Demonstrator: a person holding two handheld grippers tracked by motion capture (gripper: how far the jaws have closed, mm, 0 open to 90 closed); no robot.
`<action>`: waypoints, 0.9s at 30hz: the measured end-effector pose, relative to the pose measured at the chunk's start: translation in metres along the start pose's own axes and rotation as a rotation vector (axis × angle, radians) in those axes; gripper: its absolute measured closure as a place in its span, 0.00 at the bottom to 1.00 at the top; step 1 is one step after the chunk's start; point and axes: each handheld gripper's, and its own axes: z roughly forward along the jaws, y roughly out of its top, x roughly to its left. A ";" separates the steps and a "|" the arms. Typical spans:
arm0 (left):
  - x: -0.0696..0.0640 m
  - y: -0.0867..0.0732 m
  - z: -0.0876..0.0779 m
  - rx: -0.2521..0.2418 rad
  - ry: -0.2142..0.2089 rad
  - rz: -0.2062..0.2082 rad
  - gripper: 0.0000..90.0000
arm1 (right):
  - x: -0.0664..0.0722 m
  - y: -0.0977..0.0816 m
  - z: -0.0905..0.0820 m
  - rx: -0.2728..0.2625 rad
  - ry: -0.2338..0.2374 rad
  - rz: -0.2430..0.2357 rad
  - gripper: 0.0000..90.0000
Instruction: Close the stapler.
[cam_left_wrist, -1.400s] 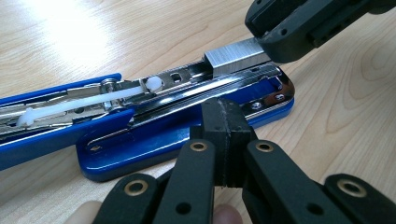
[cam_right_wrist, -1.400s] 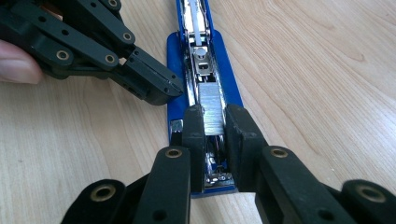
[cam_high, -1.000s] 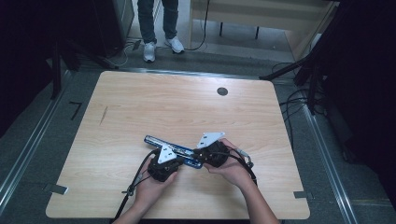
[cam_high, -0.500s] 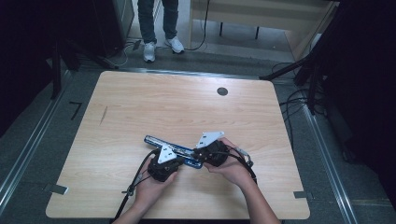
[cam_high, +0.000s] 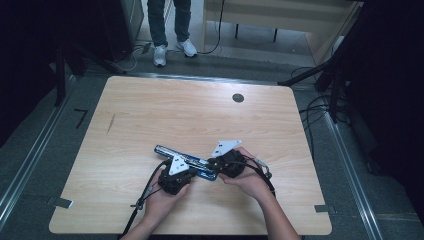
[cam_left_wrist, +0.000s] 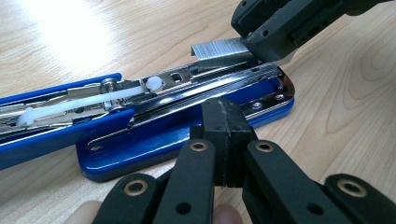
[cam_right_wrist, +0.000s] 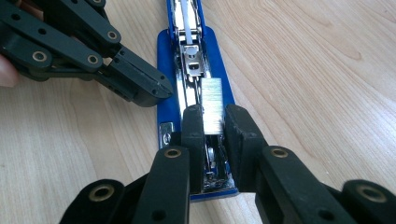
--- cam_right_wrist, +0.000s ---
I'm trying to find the silver staple strip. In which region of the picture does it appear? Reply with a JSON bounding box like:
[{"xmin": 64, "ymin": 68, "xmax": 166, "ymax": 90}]
[{"xmin": 200, "ymin": 77, "xmax": 226, "ymax": 136}]

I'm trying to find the blue stapler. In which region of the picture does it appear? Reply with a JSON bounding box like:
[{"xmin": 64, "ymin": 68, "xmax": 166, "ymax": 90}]
[{"xmin": 156, "ymin": 0, "xmax": 240, "ymax": 203}]

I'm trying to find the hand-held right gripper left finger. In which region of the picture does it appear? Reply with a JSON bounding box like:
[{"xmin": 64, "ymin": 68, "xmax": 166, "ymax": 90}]
[{"xmin": 181, "ymin": 104, "xmax": 207, "ymax": 194}]

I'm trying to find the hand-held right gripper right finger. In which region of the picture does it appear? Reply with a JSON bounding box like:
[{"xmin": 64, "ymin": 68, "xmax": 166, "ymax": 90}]
[{"xmin": 223, "ymin": 104, "xmax": 269, "ymax": 193}]

